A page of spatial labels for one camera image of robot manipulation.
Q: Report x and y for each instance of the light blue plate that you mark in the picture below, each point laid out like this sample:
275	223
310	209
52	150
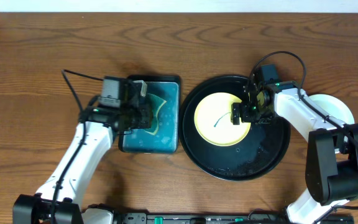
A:
334	107

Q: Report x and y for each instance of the yellow plate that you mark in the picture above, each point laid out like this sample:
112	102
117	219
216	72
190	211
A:
213	123

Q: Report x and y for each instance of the green yellow sponge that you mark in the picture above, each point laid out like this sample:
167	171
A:
156	103

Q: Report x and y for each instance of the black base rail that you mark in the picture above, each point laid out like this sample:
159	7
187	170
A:
197	218

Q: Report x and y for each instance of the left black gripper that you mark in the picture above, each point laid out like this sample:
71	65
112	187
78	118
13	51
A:
148	116

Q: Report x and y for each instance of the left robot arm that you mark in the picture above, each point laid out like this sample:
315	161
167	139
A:
58	200

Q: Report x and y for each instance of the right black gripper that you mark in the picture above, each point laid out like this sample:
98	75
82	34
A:
246	117

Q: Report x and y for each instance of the black round tray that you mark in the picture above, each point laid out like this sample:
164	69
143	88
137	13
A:
254	156

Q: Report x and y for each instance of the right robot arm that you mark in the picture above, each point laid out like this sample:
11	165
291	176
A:
332	153

